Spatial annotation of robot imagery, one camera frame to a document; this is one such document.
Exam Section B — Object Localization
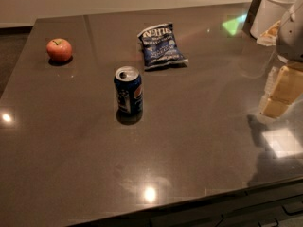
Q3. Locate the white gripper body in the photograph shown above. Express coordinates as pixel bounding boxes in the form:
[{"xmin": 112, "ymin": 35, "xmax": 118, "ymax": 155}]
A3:
[{"xmin": 276, "ymin": 0, "xmax": 303, "ymax": 61}]

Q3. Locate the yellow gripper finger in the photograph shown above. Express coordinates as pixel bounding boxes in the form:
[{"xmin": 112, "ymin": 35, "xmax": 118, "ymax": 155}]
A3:
[{"xmin": 259, "ymin": 62, "xmax": 303, "ymax": 118}]

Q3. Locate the blue pepsi can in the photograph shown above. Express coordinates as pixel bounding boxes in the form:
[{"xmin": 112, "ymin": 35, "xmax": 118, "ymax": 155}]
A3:
[{"xmin": 114, "ymin": 66, "xmax": 143, "ymax": 115}]

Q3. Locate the blue chip bag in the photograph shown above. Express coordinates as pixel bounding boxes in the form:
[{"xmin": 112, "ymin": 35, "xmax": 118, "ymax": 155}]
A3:
[{"xmin": 137, "ymin": 23, "xmax": 188, "ymax": 71}]

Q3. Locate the red apple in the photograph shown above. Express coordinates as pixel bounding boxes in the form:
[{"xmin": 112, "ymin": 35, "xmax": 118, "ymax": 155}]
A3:
[{"xmin": 46, "ymin": 38, "xmax": 72, "ymax": 62}]

